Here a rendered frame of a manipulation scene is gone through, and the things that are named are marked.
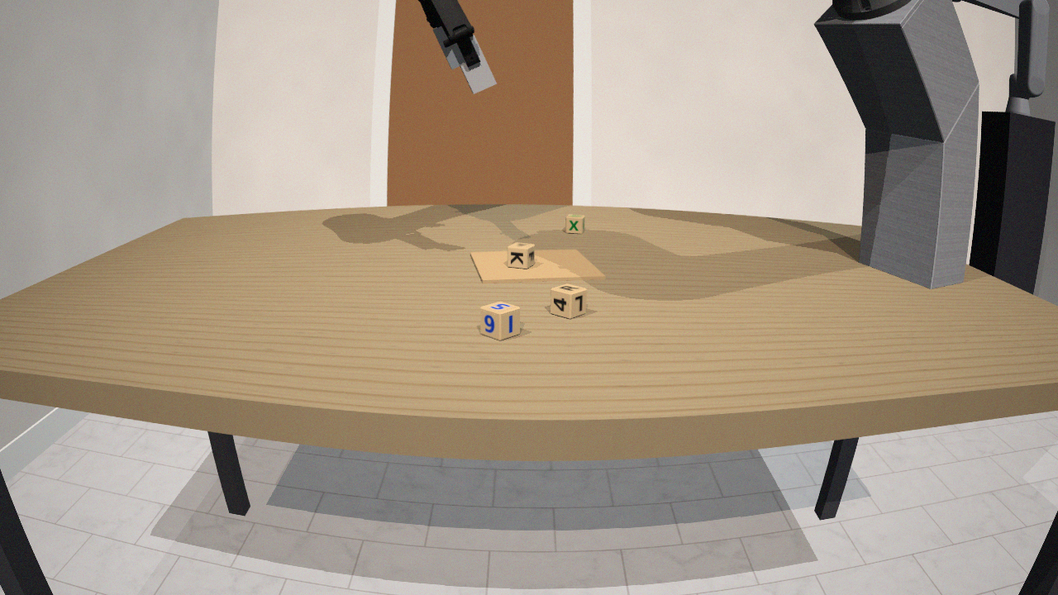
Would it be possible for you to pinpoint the tan square mat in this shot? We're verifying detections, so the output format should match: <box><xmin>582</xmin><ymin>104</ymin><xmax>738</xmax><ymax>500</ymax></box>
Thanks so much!
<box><xmin>470</xmin><ymin>250</ymin><xmax>606</xmax><ymax>283</ymax></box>

